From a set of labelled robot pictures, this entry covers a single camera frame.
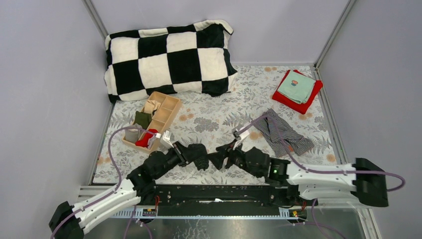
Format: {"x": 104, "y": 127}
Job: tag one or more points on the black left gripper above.
{"x": 180, "y": 152}

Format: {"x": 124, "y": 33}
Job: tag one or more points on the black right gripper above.
{"x": 230, "y": 157}

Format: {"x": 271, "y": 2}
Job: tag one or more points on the grey striped underwear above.
{"x": 280, "y": 136}

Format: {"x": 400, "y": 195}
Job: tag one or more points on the wooden divided organizer box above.
{"x": 161, "y": 120}

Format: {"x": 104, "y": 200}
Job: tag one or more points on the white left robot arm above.
{"x": 74, "y": 221}

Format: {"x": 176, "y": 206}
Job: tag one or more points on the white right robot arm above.
{"x": 362, "y": 180}

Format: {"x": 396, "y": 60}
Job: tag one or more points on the red rolled sock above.
{"x": 146, "y": 140}

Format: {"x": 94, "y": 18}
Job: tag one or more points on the grey rolled sock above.
{"x": 132, "y": 135}

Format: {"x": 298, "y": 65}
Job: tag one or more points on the dark green rolled sock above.
{"x": 142, "y": 119}

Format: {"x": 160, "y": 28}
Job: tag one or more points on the floral patterned bed sheet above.
{"x": 209, "y": 121}

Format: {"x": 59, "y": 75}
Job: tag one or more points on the red folded garment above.
{"x": 301, "y": 108}

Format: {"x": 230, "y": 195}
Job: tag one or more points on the beige rolled sock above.
{"x": 151, "y": 106}

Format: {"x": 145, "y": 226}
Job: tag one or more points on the mint green folded cloth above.
{"x": 297, "y": 87}

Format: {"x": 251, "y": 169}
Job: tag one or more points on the black white checkered pillow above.
{"x": 169, "y": 60}

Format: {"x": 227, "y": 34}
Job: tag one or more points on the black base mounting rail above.
{"x": 220, "y": 200}

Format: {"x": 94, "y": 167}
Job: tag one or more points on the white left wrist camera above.
{"x": 165, "y": 139}

